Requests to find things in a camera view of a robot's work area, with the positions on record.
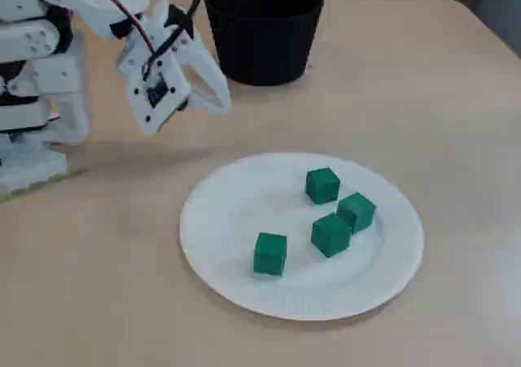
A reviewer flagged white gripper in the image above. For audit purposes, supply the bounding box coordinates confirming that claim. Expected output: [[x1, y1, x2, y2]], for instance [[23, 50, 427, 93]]
[[117, 0, 233, 116]]

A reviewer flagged green block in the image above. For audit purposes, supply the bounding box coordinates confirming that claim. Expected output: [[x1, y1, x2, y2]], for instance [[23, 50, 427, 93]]
[[304, 167, 341, 205], [252, 231, 288, 277], [336, 191, 378, 234], [310, 213, 352, 259]]

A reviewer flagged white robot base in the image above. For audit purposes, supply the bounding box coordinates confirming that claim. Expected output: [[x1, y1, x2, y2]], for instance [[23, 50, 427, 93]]
[[0, 137, 69, 197]]

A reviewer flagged black pot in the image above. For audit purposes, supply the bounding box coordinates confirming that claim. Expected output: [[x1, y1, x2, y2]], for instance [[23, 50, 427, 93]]
[[203, 0, 326, 86]]

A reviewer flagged white paper plate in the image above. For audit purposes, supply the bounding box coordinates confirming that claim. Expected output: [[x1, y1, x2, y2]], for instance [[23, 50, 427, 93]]
[[178, 151, 425, 322]]

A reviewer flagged yellow-green tape strip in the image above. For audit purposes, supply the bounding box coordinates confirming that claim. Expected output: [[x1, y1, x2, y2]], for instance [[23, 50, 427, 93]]
[[0, 167, 90, 202]]

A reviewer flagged black camera cable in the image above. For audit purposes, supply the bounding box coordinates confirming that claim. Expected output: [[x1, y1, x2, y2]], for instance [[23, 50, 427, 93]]
[[141, 0, 207, 81]]

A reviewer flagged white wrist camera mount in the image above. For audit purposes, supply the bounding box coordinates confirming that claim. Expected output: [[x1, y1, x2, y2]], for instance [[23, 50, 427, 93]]
[[125, 55, 192, 137]]

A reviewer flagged red servo cable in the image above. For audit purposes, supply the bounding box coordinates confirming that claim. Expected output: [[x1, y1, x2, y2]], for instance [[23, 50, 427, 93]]
[[81, 0, 158, 57]]

